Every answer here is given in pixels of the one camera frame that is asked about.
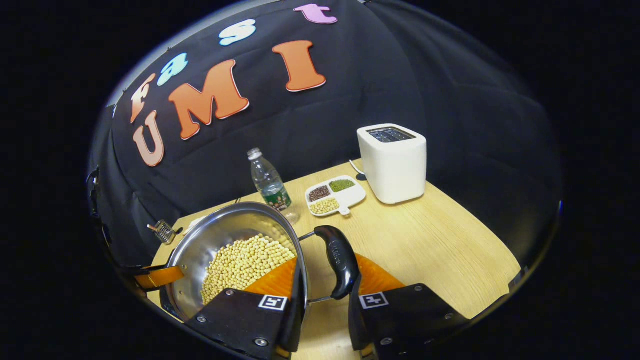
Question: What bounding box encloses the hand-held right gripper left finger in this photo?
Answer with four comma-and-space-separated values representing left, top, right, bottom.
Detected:
184, 255, 308, 360

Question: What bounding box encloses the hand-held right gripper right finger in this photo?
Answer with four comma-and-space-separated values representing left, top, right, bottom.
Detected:
347, 252, 471, 360

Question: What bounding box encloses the steel pot with black handle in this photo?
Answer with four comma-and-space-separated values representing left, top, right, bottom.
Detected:
159, 201, 362, 323

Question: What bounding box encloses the small metal grater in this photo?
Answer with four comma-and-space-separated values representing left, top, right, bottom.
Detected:
146, 219, 184, 246

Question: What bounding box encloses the pile of soybeans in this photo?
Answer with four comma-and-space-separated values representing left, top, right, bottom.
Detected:
200, 233, 298, 307

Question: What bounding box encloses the clear plastic water bottle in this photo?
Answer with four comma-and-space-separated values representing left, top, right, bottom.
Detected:
247, 147, 301, 226

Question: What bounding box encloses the white divided dish with beans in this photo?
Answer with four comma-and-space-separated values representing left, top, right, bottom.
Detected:
304, 174, 367, 217

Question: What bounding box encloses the white toaster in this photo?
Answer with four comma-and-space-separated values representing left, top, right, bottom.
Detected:
356, 123, 428, 206

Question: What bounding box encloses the black backdrop cloth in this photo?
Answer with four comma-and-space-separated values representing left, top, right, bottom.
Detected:
87, 0, 563, 271

